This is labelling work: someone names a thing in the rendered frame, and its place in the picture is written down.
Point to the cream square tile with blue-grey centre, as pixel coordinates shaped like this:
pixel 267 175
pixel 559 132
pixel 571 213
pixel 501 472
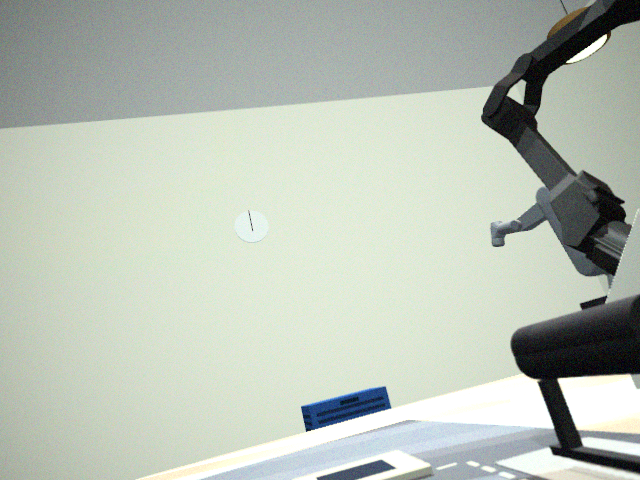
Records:
pixel 393 465

